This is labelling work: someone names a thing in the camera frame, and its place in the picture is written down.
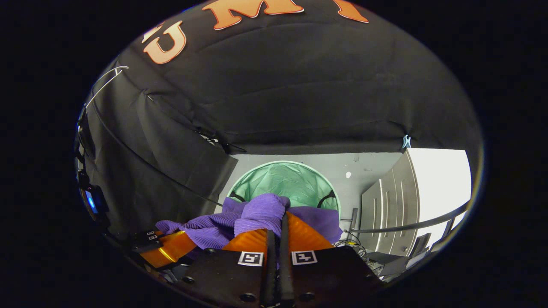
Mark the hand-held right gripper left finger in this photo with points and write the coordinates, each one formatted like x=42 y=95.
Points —
x=222 y=278

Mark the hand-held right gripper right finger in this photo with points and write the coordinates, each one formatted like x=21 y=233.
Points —
x=334 y=278

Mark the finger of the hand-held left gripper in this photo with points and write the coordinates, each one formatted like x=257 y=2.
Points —
x=147 y=235
x=171 y=250

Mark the green laundry hamper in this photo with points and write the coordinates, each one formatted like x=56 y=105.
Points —
x=282 y=179

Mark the black clothes rack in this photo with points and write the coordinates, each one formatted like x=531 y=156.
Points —
x=411 y=225

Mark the white plastic clothes hanger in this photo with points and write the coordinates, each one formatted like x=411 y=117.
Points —
x=112 y=75

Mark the white cabinet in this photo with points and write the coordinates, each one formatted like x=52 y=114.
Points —
x=394 y=205

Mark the light blue clip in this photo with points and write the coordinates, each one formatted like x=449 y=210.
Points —
x=406 y=142

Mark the black backdrop cloth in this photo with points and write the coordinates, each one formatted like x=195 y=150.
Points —
x=299 y=85

